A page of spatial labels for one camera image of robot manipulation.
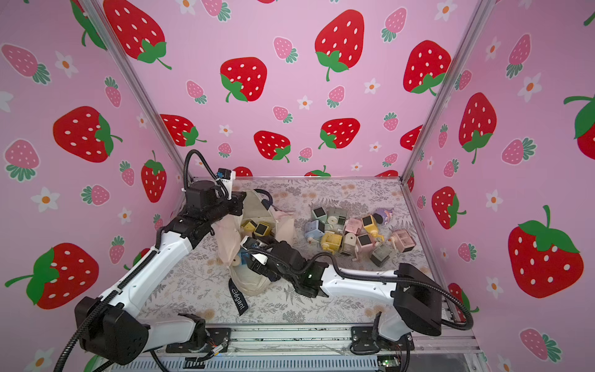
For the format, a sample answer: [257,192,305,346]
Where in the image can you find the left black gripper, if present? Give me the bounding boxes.
[202,190,246,229]

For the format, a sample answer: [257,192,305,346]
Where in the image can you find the blue grey pencil sharpener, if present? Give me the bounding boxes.
[305,220,325,243]

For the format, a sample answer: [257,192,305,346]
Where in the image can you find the cream canvas tote bag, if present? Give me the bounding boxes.
[215,189,295,315]

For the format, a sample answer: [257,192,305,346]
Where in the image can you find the mint green pencil sharpener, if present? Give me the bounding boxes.
[311,207,328,223]

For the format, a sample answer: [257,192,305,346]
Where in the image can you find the grey green pencil sharpener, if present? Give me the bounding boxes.
[326,207,348,232]

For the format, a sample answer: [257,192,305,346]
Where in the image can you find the pink pencil sharpener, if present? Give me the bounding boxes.
[355,233,375,261]
[388,229,416,254]
[344,218,364,236]

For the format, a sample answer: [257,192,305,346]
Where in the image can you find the pale green pencil sharpener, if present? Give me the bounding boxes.
[370,242,394,268]

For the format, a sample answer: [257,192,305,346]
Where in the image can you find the purple pencil sharpener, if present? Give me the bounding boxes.
[372,208,394,226]

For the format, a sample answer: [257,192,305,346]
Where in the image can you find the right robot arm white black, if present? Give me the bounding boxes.
[240,237,474,342]

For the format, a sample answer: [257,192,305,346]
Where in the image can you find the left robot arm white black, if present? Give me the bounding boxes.
[54,192,246,371]

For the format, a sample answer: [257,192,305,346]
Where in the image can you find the small yellow pencil sharpener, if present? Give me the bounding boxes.
[241,219,258,236]

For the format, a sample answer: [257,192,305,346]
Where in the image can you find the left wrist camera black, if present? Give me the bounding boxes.
[185,168,236,210]

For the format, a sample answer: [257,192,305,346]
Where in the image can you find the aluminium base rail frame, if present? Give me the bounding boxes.
[110,323,490,371]

